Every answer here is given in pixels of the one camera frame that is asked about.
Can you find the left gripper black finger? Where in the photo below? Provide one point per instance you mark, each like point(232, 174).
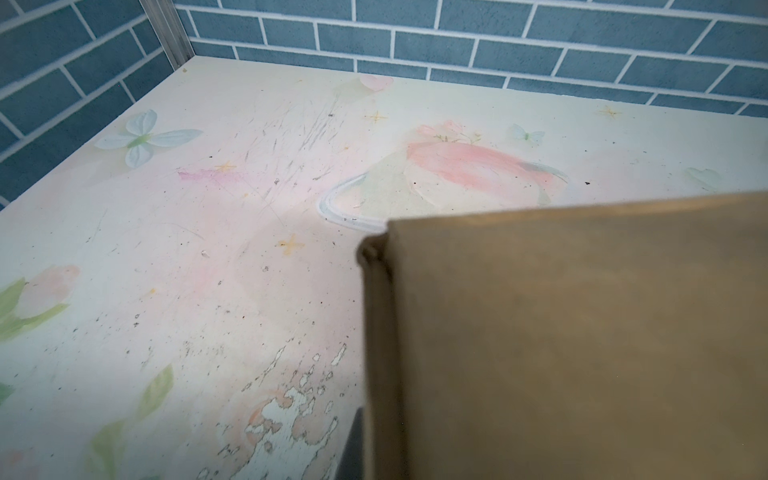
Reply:
point(351, 465)

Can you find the brown cardboard paper box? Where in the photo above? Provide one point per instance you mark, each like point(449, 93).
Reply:
point(622, 341)

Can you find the left aluminium corner post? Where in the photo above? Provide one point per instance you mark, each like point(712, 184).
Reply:
point(168, 27)

